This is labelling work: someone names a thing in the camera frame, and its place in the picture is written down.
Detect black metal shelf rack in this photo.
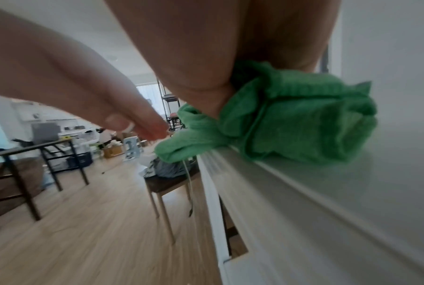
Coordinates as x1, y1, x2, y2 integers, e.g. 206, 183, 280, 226
157, 79, 183, 132

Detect thin white cord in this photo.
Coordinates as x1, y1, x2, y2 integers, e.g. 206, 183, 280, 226
182, 160, 199, 223

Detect dark blue crate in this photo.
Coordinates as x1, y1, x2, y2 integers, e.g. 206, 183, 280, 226
67, 152, 93, 169

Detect cardboard box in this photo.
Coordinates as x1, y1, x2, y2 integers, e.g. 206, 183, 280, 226
102, 145, 124, 159

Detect white plastic stand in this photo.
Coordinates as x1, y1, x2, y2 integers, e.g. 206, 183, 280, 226
123, 137, 144, 162

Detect grey crumpled bag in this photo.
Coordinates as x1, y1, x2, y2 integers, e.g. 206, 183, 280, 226
139, 157, 199, 179

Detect dark table with black legs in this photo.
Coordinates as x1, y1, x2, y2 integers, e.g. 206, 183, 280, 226
0, 137, 91, 233

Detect green microfibre cloth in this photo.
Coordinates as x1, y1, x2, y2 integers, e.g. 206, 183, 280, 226
154, 59, 378, 165

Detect person's right hand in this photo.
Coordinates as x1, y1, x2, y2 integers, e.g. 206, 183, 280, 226
0, 0, 341, 141

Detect wooden stool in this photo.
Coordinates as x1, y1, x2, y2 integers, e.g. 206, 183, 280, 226
143, 169, 202, 246

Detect white cabinet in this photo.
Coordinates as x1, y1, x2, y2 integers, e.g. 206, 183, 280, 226
196, 41, 424, 285

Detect grey monitor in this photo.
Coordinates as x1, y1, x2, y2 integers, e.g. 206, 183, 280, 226
31, 122, 61, 144

